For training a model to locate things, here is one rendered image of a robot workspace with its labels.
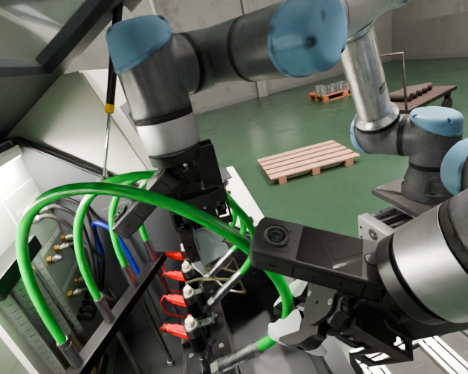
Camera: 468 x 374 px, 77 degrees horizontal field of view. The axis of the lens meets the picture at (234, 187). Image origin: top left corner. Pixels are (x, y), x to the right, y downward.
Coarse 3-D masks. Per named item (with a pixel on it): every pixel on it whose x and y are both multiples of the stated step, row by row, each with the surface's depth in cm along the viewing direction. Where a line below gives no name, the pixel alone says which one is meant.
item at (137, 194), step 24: (48, 192) 33; (72, 192) 32; (96, 192) 32; (120, 192) 31; (144, 192) 31; (24, 216) 35; (192, 216) 31; (24, 240) 38; (240, 240) 31; (24, 264) 40; (288, 288) 33; (48, 312) 45; (288, 312) 34
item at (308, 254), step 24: (264, 240) 26; (288, 240) 26; (312, 240) 26; (336, 240) 26; (360, 240) 26; (264, 264) 26; (288, 264) 25; (312, 264) 24; (336, 264) 24; (360, 264) 24; (336, 288) 25; (360, 288) 24
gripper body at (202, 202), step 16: (208, 144) 39; (160, 160) 37; (176, 160) 37; (192, 160) 39; (208, 160) 39; (176, 176) 39; (192, 176) 40; (208, 176) 40; (176, 192) 40; (192, 192) 41; (208, 192) 40; (224, 192) 40; (208, 208) 41; (224, 208) 42; (176, 224) 40; (192, 224) 42
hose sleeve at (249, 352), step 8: (248, 344) 40; (256, 344) 39; (232, 352) 42; (240, 352) 40; (248, 352) 39; (256, 352) 39; (224, 360) 42; (232, 360) 41; (240, 360) 40; (248, 360) 40; (224, 368) 41; (232, 368) 42
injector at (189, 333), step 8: (184, 328) 51; (192, 336) 51; (200, 336) 52; (216, 336) 54; (192, 344) 52; (200, 344) 52; (208, 344) 53; (200, 352) 53; (208, 352) 55; (200, 360) 55; (208, 360) 55; (208, 368) 56
